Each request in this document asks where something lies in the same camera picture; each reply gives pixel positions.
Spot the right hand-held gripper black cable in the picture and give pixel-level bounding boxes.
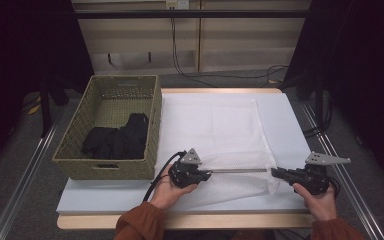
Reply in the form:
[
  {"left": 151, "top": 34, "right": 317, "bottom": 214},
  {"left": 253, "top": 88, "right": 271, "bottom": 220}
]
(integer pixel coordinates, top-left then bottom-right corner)
[{"left": 328, "top": 176, "right": 342, "bottom": 198}]

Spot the white foam mat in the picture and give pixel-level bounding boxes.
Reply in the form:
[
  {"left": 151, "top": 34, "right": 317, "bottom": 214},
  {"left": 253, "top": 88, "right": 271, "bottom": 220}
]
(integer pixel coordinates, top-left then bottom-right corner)
[{"left": 55, "top": 92, "right": 313, "bottom": 214}]

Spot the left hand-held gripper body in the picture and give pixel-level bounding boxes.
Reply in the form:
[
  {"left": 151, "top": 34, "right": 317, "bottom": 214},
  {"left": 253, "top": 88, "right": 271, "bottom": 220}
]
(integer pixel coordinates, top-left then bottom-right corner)
[{"left": 168, "top": 148, "right": 203, "bottom": 189}]

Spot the person's right hand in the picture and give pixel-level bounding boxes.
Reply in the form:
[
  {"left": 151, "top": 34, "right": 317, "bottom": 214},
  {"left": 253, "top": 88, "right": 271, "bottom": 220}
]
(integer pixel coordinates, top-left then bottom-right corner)
[{"left": 293, "top": 184, "right": 337, "bottom": 223}]

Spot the black wall cable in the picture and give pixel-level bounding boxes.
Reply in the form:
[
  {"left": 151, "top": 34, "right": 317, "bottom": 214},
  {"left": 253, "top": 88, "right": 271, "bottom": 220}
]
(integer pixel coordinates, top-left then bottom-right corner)
[{"left": 170, "top": 17, "right": 289, "bottom": 88}]

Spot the black floor cable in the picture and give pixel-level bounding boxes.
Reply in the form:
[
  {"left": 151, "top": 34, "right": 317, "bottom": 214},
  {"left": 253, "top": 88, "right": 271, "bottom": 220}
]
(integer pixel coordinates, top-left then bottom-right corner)
[{"left": 301, "top": 99, "right": 334, "bottom": 138}]

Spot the black cloth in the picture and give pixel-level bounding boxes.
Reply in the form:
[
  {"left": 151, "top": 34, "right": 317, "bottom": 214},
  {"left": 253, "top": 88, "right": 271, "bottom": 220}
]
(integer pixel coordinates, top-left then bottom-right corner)
[{"left": 80, "top": 112, "right": 150, "bottom": 161}]

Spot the white wall socket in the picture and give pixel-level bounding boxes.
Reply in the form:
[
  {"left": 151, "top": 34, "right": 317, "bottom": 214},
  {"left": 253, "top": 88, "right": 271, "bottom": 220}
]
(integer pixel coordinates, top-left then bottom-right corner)
[{"left": 165, "top": 0, "right": 190, "bottom": 10}]

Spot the left hand-held gripper black cable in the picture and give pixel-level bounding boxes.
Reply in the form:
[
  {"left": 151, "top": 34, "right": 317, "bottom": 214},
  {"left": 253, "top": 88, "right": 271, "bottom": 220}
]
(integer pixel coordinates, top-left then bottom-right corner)
[{"left": 142, "top": 150, "right": 188, "bottom": 203}]

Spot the black metal stand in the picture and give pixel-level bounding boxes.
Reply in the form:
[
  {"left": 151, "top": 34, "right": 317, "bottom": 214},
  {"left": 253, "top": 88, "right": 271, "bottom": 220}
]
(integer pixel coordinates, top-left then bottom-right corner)
[
  {"left": 39, "top": 76, "right": 53, "bottom": 138},
  {"left": 314, "top": 71, "right": 324, "bottom": 128}
]

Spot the hand-held gripper black cable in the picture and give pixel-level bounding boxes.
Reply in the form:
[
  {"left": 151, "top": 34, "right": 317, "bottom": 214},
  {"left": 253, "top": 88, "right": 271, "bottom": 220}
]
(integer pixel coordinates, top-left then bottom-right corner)
[
  {"left": 328, "top": 176, "right": 342, "bottom": 198},
  {"left": 142, "top": 150, "right": 188, "bottom": 203}
]

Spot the green woven basket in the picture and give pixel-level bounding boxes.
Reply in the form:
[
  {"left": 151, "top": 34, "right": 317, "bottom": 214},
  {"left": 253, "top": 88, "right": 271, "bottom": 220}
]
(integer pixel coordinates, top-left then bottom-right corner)
[{"left": 52, "top": 74, "right": 163, "bottom": 181}]

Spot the black horizontal bar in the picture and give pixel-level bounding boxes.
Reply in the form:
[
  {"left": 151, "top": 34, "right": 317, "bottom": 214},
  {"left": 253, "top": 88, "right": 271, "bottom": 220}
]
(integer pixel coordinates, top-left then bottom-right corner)
[{"left": 74, "top": 9, "right": 311, "bottom": 19}]

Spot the yellow floor object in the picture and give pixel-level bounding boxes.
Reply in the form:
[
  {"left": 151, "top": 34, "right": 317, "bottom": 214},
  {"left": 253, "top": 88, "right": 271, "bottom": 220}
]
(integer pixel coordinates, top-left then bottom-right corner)
[{"left": 26, "top": 96, "right": 43, "bottom": 116}]

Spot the dark curtain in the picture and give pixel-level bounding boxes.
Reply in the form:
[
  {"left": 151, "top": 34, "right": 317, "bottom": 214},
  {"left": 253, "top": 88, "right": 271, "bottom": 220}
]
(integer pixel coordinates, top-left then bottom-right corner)
[
  {"left": 0, "top": 0, "right": 94, "bottom": 178},
  {"left": 284, "top": 0, "right": 384, "bottom": 191}
]

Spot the person's left hand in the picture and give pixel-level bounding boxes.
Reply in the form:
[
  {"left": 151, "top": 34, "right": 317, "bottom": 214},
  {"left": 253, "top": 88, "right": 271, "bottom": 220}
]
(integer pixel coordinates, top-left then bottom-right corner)
[{"left": 149, "top": 164, "right": 198, "bottom": 211}]

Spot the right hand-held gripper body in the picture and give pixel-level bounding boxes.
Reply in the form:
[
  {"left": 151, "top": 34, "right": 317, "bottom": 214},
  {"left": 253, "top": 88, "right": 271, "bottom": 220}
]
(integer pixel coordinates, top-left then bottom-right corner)
[{"left": 291, "top": 151, "right": 352, "bottom": 196}]

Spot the white mesh laundry bag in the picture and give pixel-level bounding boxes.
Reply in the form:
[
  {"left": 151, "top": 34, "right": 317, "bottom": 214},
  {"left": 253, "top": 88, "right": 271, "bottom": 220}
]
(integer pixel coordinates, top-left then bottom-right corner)
[{"left": 158, "top": 97, "right": 281, "bottom": 212}]

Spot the metal floor rail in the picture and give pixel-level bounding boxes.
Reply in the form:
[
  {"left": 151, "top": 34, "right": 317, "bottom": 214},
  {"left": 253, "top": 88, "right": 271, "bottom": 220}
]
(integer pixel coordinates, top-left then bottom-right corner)
[
  {"left": 301, "top": 103, "right": 384, "bottom": 240},
  {"left": 0, "top": 109, "right": 68, "bottom": 240}
]

